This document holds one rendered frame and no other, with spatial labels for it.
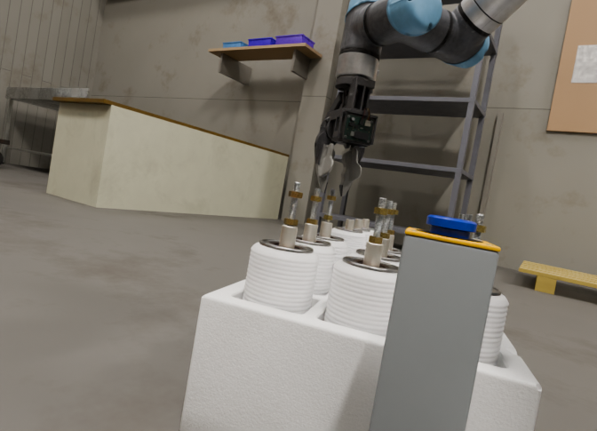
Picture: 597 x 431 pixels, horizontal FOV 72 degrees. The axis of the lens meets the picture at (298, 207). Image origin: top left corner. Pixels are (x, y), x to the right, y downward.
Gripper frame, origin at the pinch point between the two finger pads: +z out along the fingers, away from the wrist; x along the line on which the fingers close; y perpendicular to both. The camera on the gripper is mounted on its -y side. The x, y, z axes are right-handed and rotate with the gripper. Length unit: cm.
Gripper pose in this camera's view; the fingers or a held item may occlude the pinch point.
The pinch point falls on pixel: (332, 187)
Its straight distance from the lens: 80.3
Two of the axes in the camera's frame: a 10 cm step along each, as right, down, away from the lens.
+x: 9.4, 1.5, 2.9
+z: -1.7, 9.8, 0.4
